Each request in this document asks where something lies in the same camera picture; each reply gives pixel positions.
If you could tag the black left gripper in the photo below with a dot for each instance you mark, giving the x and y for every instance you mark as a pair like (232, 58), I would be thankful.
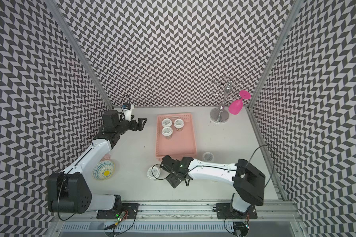
(140, 125)

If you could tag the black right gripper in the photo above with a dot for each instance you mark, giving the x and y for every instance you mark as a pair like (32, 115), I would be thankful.
(173, 182)

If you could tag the green yogurt cup white lid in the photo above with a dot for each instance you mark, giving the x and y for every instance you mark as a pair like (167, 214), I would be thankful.
(167, 122)

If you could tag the beige yogurt cup red print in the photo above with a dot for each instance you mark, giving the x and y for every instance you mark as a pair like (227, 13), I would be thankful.
(179, 124)

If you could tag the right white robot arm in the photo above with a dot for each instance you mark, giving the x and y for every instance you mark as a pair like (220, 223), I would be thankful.
(246, 179)

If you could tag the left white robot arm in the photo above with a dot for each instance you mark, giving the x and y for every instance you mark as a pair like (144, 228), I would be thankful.
(68, 191)

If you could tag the pink perforated plastic basket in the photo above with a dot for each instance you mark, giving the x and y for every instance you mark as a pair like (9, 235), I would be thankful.
(181, 144)

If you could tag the pink translucent cup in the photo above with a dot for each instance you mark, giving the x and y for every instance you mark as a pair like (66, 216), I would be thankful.
(106, 157)

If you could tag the patterned blue yellow plate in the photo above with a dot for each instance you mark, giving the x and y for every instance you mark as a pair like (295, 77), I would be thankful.
(103, 170)

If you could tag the chrome glass holder stand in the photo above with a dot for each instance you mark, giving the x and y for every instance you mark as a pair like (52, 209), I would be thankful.
(220, 114)

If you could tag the magenta plastic wine glass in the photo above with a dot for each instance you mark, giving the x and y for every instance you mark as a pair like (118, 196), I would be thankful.
(237, 105)

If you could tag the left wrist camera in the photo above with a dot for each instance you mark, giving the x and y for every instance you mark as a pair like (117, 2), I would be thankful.
(127, 109)

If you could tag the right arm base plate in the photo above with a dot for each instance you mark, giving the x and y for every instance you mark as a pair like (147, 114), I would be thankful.
(224, 211)

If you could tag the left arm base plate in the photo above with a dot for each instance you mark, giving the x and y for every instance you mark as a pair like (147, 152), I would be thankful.
(119, 212)

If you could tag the aluminium front rail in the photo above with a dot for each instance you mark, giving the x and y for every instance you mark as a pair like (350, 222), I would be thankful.
(275, 219)

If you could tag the aluminium corner post left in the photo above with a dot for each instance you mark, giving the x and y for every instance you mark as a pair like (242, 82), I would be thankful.
(57, 15)

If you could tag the aluminium corner post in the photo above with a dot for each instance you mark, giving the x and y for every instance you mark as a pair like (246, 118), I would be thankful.
(57, 15)
(297, 4)

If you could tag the aluminium corner post right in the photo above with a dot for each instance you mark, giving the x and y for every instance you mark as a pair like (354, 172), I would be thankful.
(297, 4)

